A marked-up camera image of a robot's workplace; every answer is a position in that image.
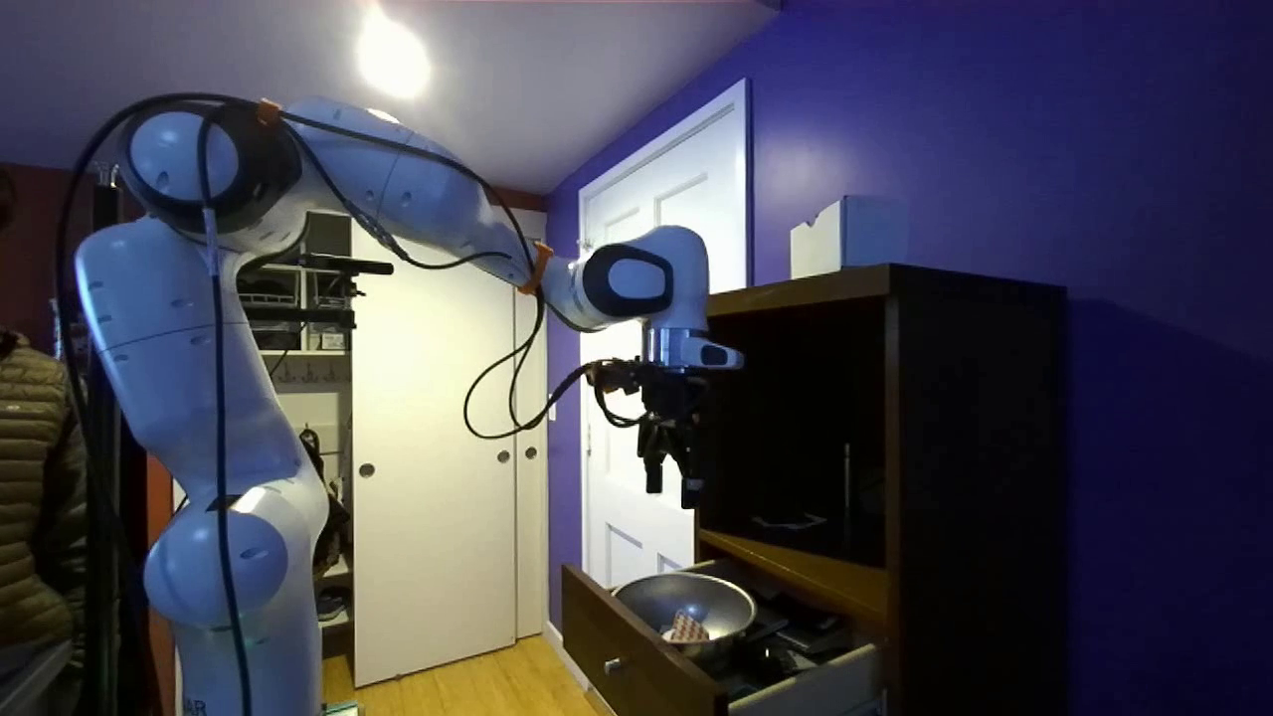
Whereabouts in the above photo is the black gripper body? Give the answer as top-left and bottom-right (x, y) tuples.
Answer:
(632, 369), (712, 471)

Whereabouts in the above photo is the silver metal bowl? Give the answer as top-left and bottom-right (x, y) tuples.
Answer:
(614, 571), (760, 653)

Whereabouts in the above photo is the dark wooden shelf cabinet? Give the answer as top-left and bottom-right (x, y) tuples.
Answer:
(687, 260), (1070, 716)

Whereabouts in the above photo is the black pan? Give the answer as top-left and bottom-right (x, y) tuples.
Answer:
(687, 616), (805, 677)

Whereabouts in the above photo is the white closet door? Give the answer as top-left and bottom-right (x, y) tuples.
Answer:
(345, 215), (551, 687)

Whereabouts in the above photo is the white box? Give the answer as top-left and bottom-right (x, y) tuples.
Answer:
(786, 193), (868, 283)

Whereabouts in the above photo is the white panel room door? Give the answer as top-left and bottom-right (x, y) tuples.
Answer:
(575, 77), (752, 595)

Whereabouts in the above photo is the closet shelving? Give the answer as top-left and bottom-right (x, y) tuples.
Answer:
(236, 210), (399, 640)

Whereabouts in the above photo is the round ceiling light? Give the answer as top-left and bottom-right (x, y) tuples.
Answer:
(355, 6), (439, 107)

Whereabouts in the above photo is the person in striped jacket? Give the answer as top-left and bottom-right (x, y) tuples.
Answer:
(0, 173), (90, 716)

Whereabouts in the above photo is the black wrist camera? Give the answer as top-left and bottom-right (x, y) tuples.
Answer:
(585, 353), (659, 402)

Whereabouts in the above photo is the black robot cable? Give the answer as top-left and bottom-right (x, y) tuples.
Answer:
(52, 92), (603, 716)

